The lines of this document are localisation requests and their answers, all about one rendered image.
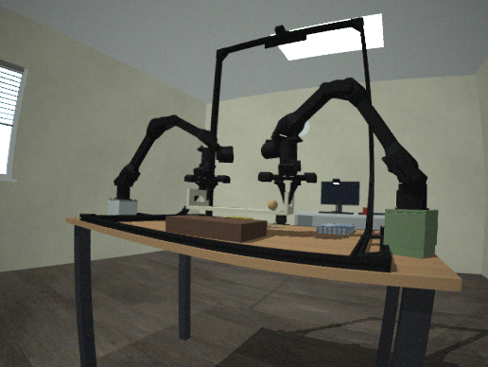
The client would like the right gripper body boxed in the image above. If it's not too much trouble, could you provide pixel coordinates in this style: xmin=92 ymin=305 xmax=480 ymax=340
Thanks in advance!
xmin=184 ymin=161 xmax=231 ymax=184

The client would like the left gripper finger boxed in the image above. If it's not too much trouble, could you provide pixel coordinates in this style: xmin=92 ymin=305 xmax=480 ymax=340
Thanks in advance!
xmin=288 ymin=182 xmax=301 ymax=204
xmin=273 ymin=182 xmax=286 ymax=203

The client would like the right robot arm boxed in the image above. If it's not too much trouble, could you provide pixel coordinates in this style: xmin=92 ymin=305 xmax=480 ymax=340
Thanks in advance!
xmin=113 ymin=114 xmax=234 ymax=201

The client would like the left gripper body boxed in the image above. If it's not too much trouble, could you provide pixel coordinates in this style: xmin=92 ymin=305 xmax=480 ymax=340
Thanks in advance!
xmin=258 ymin=155 xmax=317 ymax=183

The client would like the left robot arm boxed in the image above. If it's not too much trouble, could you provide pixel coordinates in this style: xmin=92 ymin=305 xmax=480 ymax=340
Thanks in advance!
xmin=261 ymin=78 xmax=429 ymax=210

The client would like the tan ball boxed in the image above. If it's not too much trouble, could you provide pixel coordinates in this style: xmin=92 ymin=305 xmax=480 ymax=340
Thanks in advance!
xmin=268 ymin=200 xmax=278 ymax=210

